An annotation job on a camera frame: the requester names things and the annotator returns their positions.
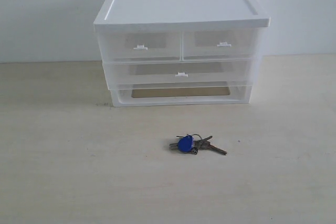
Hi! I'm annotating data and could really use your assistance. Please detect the key bunch with blue tag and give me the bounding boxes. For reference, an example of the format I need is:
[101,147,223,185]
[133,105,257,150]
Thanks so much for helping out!
[169,134,228,155]

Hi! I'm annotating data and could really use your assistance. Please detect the white plastic drawer cabinet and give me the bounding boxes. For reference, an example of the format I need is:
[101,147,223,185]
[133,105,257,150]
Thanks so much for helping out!
[93,0,270,107]

